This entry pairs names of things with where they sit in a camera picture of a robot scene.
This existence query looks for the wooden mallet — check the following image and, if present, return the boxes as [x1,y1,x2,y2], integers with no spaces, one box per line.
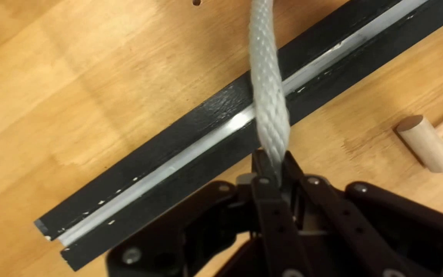
[395,114,443,173]

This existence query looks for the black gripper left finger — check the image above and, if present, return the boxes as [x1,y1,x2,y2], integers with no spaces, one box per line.
[252,151,306,277]

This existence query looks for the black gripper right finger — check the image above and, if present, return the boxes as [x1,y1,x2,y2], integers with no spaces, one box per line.
[282,150,423,277]

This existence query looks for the white braided rope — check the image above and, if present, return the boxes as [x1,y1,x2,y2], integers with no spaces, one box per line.
[248,0,292,165]

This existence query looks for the black grooved rail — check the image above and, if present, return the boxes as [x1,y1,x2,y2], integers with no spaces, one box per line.
[35,0,443,271]

